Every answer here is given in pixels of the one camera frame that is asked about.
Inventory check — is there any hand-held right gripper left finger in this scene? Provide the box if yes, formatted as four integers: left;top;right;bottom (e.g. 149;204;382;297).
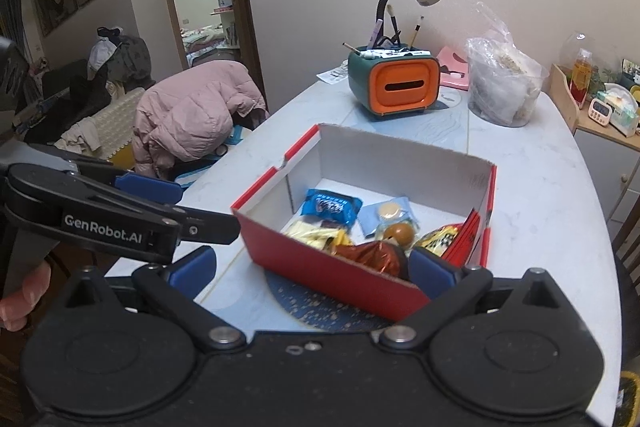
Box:
42;246;248;353

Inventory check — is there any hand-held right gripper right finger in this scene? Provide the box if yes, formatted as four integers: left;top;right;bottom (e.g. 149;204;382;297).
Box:
380;248;581;353

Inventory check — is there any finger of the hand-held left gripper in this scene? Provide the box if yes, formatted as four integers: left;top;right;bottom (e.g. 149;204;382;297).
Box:
67;158;184;206
175;207;242;244

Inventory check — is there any red yellow snack packet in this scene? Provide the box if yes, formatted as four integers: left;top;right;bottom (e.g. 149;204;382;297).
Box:
415;209;481;268

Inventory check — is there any orange round snack clear wrapper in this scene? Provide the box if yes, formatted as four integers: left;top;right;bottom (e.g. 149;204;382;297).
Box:
382;222;416;248

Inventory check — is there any brown red foil snack packet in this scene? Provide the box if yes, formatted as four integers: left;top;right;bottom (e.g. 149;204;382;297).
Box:
330;241;411;280

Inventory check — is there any light blue cookie packet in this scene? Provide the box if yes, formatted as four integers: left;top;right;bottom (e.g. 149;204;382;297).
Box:
359;196;418;238

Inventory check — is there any red cardboard box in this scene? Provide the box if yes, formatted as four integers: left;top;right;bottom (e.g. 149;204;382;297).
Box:
230;123;498;323

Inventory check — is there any blue snack packet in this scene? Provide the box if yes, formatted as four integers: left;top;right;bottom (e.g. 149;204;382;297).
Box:
301;188;363;226

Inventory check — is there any person's left hand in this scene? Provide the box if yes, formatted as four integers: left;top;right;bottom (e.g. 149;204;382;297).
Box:
0;261;52;333

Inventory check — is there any beige textured cushion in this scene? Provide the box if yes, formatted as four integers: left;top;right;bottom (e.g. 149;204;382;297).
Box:
97;88;146;162

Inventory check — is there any pink puffer jacket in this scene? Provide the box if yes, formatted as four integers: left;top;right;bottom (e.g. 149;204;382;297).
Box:
132;60;268;180

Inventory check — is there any round blue speckled mat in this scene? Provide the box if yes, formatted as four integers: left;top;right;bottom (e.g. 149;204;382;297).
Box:
264;269;396;333

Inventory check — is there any dark sofa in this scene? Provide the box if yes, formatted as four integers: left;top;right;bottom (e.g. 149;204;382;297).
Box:
15;59;111;142

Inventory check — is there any dark clothes pile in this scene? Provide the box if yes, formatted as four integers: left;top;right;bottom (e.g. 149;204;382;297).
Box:
87;27;153;82

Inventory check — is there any orange green tissue box organizer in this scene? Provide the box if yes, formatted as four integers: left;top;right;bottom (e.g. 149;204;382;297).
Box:
348;48;441;121

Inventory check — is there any printed paper sheet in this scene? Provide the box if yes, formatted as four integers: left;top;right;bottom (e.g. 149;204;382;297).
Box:
316;62;351;85

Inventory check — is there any white corner cabinet wooden top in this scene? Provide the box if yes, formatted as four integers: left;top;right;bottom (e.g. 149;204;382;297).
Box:
550;63;640;223

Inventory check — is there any wooden chair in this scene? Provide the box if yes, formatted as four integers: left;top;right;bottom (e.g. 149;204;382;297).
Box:
611;189;640;373

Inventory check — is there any pink book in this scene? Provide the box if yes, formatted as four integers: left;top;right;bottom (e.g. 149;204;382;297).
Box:
434;47;471;92

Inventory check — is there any clear plastic bag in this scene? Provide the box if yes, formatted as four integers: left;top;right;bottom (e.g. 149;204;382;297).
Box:
466;2;548;128

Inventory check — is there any white digital timer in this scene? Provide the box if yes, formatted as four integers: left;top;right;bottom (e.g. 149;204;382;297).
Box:
587;98;612;128

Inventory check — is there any yellow trash bin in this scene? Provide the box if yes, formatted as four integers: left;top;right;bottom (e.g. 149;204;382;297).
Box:
614;371;640;425

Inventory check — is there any purple pen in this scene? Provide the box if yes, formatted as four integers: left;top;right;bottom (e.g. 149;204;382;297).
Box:
367;19;385;50

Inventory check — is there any clear bottle yellow liquid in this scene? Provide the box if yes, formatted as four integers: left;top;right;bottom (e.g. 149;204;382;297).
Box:
570;48;594;108

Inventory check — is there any soft tissue pack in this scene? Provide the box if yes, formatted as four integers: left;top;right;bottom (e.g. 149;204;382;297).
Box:
597;83;640;135

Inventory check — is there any black makeup brush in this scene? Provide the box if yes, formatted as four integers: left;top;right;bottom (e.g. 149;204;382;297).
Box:
386;4;401;45

